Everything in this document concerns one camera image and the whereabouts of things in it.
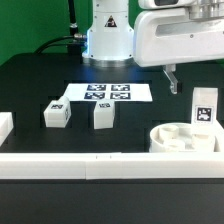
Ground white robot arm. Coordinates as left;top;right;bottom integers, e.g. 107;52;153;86
134;0;224;94

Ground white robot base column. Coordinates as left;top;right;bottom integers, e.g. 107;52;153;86
82;0;134;67

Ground white round stool seat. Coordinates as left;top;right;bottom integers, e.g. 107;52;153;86
149;123;220;153

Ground black cable at base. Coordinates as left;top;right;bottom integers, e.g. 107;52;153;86
34;33;88;54

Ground white front fence bar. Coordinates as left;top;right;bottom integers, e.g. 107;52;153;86
0;152;224;180

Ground white right fence bar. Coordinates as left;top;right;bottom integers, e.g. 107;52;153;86
214;121;224;152

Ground white sheet with tags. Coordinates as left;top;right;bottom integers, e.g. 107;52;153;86
64;83;153;102

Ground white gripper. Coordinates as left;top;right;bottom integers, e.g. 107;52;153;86
133;8;224;94

